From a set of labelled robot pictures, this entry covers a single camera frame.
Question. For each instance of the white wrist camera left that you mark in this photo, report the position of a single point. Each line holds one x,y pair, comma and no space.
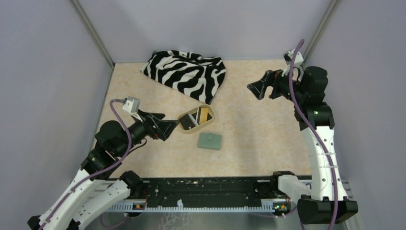
131,105

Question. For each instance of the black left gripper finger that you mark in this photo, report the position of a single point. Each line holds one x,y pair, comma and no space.
163,129
149,116

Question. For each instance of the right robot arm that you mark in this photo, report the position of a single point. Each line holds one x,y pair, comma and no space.
320,158

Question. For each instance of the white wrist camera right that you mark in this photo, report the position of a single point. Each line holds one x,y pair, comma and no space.
294,58

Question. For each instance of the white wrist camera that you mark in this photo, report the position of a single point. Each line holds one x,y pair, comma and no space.
131,105
294,58

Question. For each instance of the yellow card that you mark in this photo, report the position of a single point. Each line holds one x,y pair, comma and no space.
203,115

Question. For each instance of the aluminium front rail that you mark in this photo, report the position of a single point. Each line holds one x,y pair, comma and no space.
278,208

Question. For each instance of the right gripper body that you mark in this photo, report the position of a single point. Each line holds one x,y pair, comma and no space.
283,85

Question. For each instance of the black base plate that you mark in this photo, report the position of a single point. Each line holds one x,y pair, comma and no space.
209,192

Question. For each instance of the zebra striped cloth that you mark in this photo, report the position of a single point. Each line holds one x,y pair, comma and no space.
189,73

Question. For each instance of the green card holder wallet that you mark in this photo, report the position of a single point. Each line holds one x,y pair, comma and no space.
210,141

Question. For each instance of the dark VIP card upper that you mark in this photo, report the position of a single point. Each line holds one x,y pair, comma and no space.
189,121

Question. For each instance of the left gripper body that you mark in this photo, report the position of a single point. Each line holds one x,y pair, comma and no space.
139,131

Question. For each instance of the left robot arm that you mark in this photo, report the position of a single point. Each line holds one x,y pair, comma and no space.
93,191

